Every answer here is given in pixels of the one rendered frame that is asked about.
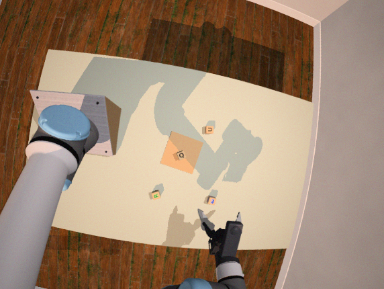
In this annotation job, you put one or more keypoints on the orange flat mat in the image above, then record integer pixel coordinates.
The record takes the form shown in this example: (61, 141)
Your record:
(178, 142)

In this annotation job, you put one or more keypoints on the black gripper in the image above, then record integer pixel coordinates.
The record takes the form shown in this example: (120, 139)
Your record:
(217, 237)

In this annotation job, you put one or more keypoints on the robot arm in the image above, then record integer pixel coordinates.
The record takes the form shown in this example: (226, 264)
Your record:
(54, 154)

